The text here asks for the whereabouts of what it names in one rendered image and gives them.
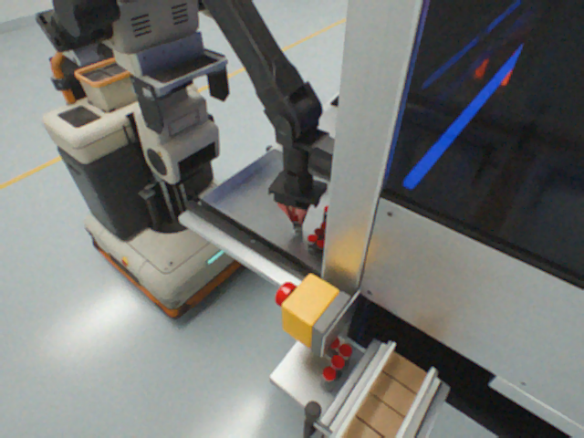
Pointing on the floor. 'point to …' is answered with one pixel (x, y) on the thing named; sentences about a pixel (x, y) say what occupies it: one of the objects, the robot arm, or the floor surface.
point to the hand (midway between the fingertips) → (297, 219)
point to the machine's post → (367, 131)
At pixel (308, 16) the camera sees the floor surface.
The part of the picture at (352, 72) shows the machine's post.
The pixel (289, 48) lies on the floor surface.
